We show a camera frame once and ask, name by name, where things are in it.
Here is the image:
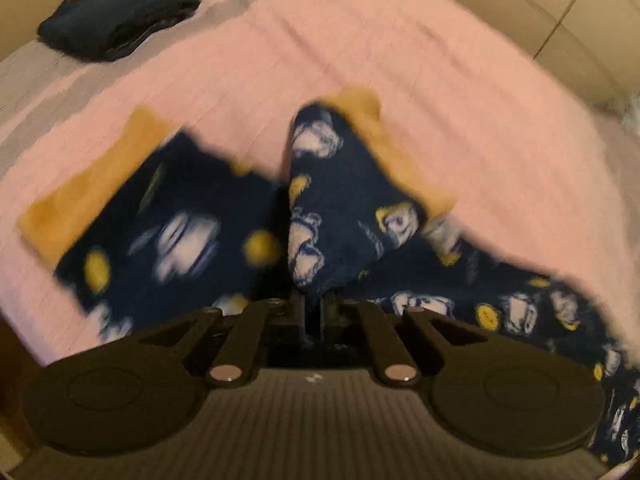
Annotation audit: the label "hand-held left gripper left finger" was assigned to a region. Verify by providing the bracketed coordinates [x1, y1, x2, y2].
[135, 292, 307, 389]

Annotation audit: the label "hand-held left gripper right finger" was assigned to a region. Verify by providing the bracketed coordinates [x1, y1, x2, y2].
[321, 291, 496, 387]

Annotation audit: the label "navy printed fleece pants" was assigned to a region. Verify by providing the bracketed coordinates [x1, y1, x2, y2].
[17, 87, 640, 468]

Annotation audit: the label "grey pink striped blanket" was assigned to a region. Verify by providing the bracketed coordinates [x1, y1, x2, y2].
[0, 0, 640, 376]

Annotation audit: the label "folded dark navy garment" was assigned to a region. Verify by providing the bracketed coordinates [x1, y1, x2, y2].
[37, 0, 202, 63]

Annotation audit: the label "light blue cloth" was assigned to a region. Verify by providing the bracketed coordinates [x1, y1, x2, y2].
[617, 91, 640, 135]

